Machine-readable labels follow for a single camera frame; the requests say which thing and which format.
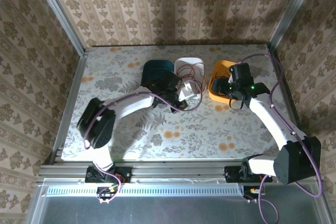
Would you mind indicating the white plastic bin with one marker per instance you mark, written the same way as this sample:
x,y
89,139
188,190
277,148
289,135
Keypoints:
x,y
183,62

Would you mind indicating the floral tablecloth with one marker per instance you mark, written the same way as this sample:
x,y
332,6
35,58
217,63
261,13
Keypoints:
x,y
157,142

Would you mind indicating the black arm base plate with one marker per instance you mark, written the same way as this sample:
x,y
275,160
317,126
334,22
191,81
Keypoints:
x,y
231,174
124,174

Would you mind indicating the grey metal sheet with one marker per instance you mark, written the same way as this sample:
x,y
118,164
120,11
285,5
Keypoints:
x,y
170,211

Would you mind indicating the orange plastic bin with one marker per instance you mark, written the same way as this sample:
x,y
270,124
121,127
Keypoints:
x,y
216,95

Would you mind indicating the teal plastic bin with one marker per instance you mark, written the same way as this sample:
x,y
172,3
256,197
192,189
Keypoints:
x,y
157,65

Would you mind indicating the aluminium side rail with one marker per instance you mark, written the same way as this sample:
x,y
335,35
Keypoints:
x,y
283,87
75,82

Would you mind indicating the aluminium frame post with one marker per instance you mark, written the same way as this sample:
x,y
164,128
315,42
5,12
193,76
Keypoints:
x,y
61,11
291,11

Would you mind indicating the aluminium cross rail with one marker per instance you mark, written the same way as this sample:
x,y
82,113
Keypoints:
x,y
178,171

